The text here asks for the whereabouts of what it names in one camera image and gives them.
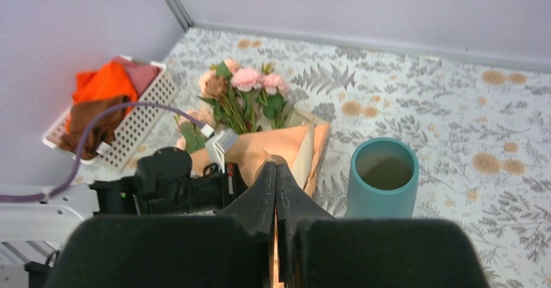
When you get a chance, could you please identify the white plastic basket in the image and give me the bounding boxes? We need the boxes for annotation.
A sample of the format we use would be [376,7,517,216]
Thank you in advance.
[42,61,179,172]

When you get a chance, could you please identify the aluminium frame rail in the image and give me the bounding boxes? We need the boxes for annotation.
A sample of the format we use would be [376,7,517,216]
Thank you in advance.
[164,0,194,32]

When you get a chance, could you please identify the floral patterned table mat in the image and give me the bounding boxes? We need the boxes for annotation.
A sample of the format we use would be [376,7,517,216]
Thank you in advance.
[164,29,550,287]

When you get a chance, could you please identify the teal cylindrical vase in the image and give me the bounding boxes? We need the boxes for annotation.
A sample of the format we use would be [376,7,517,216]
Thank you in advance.
[344,137,420,218]

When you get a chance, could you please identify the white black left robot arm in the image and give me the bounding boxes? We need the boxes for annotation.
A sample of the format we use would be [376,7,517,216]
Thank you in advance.
[1,147,248,242]

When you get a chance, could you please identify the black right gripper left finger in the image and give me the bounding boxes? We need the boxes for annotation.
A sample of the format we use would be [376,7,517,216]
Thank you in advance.
[220,161,277,287]

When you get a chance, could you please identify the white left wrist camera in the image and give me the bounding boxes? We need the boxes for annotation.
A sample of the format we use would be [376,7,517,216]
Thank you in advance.
[205,128,238,174]

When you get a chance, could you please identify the orange cloth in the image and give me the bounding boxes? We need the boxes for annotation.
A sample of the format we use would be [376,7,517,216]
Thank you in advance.
[71,57,139,105]

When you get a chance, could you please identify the pink cloth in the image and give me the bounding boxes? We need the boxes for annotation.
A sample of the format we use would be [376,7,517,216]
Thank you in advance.
[113,56,161,97]

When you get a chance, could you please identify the brown cloth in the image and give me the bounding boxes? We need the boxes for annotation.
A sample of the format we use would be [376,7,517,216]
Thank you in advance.
[58,96,131,161]

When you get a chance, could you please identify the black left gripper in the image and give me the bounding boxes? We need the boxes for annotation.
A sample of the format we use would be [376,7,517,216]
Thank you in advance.
[90,147,248,215]

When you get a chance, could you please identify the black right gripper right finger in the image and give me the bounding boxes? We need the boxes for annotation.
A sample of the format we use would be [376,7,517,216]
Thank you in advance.
[275,163,332,287]

